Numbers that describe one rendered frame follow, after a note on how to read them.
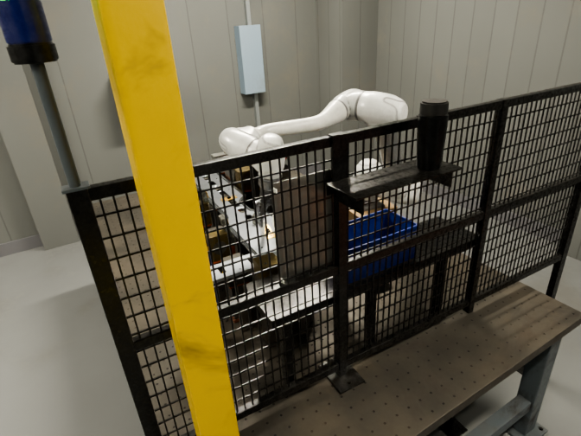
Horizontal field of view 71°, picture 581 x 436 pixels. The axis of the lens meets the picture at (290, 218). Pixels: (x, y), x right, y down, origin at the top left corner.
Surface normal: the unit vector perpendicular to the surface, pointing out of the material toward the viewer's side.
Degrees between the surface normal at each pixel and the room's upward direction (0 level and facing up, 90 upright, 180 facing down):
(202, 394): 90
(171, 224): 90
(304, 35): 90
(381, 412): 0
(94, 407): 0
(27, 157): 90
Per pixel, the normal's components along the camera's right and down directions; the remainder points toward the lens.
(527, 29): -0.85, 0.27
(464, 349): -0.06, -0.90
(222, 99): 0.52, 0.35
